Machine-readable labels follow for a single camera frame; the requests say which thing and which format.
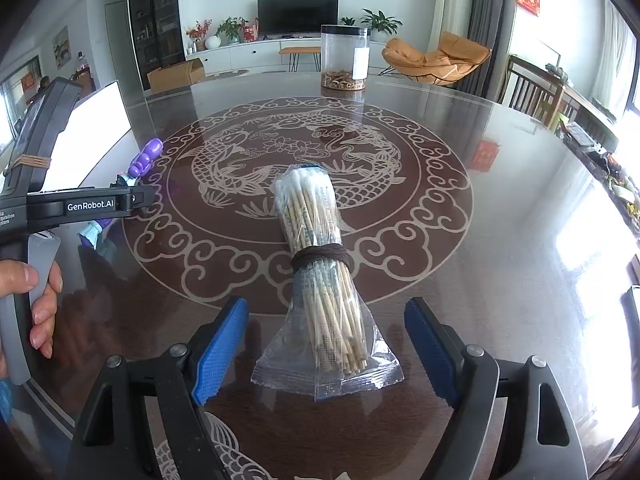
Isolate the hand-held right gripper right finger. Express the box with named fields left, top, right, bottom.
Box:
left=404, top=296, right=590, bottom=480

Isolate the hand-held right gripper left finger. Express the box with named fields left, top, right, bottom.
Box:
left=70, top=296, right=250, bottom=480

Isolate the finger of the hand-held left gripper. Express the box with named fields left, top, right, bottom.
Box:
left=0, top=77, right=84, bottom=194

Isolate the white box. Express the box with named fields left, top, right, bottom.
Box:
left=42, top=80, right=134, bottom=193

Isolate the purple toy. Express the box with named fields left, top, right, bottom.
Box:
left=77, top=137, right=166, bottom=251

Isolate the cotton swab pack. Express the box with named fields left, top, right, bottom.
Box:
left=252, top=162, right=403, bottom=401

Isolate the person's left hand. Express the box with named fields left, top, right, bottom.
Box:
left=0, top=259, right=64, bottom=359

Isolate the cardboard box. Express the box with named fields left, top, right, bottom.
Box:
left=146, top=57, right=206, bottom=95

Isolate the dark glass display cabinet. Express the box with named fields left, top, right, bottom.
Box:
left=127, top=0, right=187, bottom=91

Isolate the black flat device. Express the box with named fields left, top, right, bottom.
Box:
left=620, top=285, right=640, bottom=347

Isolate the white television cabinet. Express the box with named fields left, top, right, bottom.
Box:
left=185, top=35, right=396, bottom=77

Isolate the bushy green potted plant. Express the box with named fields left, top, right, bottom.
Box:
left=215, top=16, right=248, bottom=45

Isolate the orange stool with black legs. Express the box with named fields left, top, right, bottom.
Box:
left=278, top=46, right=322, bottom=72

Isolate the wooden chair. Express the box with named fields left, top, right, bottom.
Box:
left=502, top=55, right=566, bottom=126

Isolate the black flat television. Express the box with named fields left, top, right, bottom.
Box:
left=257, top=0, right=339, bottom=38

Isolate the wooden sideboard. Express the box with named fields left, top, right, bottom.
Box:
left=550, top=77, right=617, bottom=132

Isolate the orange lounge chair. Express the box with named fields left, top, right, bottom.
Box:
left=381, top=31, right=492, bottom=86

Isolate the clear jar with black lid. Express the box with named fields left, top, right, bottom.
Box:
left=320, top=25, right=372, bottom=92

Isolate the large leafy potted plant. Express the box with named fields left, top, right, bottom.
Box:
left=360, top=9, right=403, bottom=43

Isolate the grey curtain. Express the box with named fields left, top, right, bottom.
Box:
left=462, top=0, right=521, bottom=102

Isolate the white sheer curtain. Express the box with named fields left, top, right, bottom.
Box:
left=587, top=0, right=638, bottom=121

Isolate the standing air conditioner with cover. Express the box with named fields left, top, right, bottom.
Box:
left=427, top=0, right=476, bottom=53

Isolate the framed wall painting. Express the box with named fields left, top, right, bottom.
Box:
left=52, top=25, right=70, bottom=70

